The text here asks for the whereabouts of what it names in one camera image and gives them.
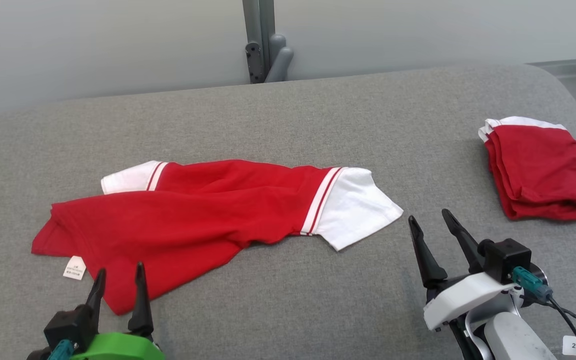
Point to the grey metal post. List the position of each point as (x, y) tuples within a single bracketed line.
[(258, 20)]

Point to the red shirt with white sleeves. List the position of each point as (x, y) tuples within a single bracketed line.
[(183, 225)]

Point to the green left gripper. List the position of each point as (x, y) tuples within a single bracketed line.
[(118, 347)]

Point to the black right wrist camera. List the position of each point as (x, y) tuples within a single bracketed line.
[(505, 260)]

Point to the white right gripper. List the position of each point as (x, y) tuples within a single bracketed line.
[(463, 297)]

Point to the grey rounded post bracket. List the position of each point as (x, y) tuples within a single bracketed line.
[(279, 57)]

